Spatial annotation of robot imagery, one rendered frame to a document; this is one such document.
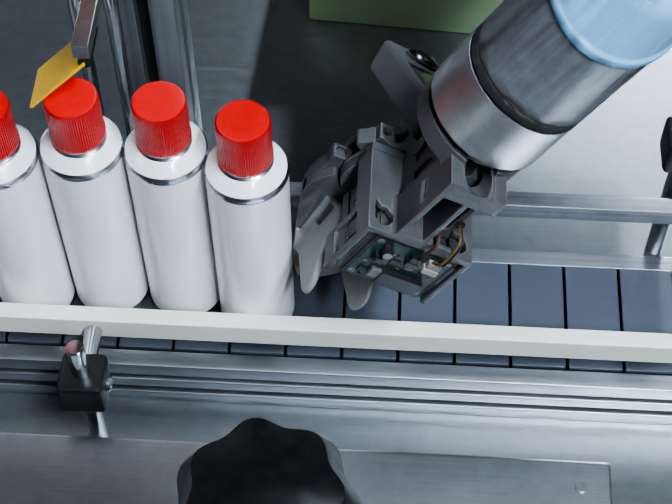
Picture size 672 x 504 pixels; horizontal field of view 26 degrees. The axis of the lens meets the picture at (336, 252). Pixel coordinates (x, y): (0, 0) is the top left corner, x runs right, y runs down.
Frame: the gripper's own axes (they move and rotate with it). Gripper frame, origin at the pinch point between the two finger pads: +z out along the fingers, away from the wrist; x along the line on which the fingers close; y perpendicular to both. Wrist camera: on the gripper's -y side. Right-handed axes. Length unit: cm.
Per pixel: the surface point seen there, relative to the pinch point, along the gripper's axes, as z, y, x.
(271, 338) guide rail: 3.8, 4.9, -0.7
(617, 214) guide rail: -12.0, -2.7, 16.3
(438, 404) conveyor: 3.5, 5.9, 12.3
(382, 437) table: 6.4, 8.1, 9.6
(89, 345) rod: 9.0, 6.5, -11.4
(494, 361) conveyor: -1.6, 4.5, 13.6
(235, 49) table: 13.1, -27.4, -2.1
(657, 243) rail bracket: -4.8, -8.3, 26.2
